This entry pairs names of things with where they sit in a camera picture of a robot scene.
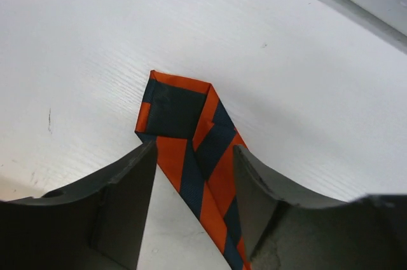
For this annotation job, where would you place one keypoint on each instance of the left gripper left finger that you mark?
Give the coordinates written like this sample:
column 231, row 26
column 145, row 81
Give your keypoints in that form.
column 96, row 222

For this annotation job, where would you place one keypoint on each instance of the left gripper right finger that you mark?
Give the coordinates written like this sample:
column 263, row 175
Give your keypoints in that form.
column 288, row 226

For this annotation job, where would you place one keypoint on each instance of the orange navy striped tie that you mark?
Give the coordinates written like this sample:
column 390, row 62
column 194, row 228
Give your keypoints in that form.
column 195, row 138

